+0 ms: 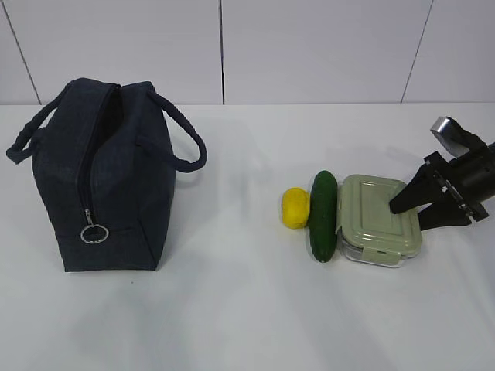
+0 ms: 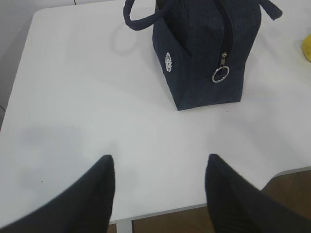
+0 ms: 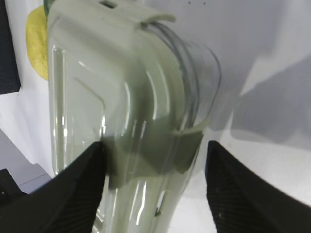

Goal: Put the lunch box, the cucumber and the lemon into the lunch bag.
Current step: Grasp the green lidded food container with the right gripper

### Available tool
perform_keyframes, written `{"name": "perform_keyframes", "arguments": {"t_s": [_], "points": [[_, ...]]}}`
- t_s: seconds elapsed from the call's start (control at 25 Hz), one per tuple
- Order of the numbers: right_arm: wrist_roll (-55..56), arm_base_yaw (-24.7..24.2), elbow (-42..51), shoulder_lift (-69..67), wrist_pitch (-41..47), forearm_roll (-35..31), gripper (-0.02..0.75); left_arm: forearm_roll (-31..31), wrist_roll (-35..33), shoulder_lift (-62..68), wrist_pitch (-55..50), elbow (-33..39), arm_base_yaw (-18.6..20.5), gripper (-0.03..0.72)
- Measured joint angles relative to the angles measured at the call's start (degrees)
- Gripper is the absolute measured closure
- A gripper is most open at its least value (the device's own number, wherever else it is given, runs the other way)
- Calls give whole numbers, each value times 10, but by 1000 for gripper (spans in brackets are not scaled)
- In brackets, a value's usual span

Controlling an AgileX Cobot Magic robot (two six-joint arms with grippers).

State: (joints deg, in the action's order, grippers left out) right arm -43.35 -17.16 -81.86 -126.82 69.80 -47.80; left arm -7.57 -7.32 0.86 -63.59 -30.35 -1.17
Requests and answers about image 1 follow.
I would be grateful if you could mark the green cucumber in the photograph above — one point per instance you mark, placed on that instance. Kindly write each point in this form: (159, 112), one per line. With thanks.
(322, 217)

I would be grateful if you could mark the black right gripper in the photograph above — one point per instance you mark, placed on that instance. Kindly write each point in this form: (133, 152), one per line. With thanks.
(456, 189)

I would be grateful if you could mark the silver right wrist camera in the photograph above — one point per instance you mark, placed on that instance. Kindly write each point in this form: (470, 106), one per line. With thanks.
(449, 134)

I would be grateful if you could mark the green lidded glass container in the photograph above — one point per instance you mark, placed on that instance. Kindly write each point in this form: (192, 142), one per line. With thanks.
(367, 230)

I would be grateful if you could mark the yellow lemon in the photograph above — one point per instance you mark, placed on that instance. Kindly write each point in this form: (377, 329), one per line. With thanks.
(295, 208)

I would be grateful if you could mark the dark blue lunch bag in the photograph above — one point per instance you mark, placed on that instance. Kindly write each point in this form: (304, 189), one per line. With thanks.
(105, 159)

